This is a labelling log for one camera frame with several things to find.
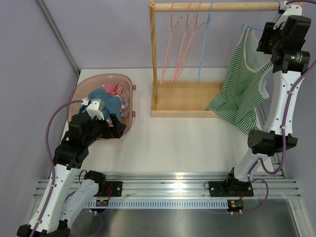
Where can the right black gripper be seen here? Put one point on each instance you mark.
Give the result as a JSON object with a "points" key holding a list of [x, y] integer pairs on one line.
{"points": [[268, 32]]}

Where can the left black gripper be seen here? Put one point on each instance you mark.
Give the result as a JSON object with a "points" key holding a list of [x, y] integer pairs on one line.
{"points": [[115, 131]]}

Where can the blue tank top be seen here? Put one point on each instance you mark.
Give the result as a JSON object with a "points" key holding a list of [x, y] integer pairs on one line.
{"points": [[111, 104]]}

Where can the lilac tank top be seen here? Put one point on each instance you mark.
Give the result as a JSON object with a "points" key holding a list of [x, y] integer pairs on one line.
{"points": [[125, 102]]}

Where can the red white striped tank top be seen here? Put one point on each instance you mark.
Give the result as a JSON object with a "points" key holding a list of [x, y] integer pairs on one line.
{"points": [[113, 89]]}

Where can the green white striped tank top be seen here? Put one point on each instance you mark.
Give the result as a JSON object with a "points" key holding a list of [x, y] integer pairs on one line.
{"points": [[243, 89]]}

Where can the blue hanger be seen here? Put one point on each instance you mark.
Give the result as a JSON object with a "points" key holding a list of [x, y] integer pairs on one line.
{"points": [[251, 50], [207, 25]]}

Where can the pink hanger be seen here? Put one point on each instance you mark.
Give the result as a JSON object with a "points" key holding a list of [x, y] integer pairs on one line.
{"points": [[195, 36], [171, 41], [184, 44]]}

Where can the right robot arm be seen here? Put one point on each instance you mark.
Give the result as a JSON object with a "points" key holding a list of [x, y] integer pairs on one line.
{"points": [[274, 115]]}

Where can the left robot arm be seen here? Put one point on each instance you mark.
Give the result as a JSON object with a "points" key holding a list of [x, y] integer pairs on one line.
{"points": [[57, 210]]}

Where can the pink plastic basin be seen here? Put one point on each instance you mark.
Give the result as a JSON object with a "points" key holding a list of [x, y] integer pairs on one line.
{"points": [[83, 89]]}

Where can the wooden clothes rack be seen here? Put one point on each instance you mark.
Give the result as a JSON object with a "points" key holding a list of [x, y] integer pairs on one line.
{"points": [[188, 98]]}

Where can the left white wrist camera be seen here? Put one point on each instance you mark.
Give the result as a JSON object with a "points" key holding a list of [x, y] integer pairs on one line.
{"points": [[94, 108]]}

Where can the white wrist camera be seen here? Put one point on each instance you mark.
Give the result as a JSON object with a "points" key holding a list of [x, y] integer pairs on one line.
{"points": [[285, 10], [94, 108]]}

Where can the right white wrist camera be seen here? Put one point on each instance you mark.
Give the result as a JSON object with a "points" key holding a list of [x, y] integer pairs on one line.
{"points": [[285, 10]]}

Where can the white slotted cable duct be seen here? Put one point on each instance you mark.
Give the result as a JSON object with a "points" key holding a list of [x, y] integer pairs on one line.
{"points": [[159, 204]]}

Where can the aluminium mounting rail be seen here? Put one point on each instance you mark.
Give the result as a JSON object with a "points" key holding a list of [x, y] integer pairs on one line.
{"points": [[147, 179]]}

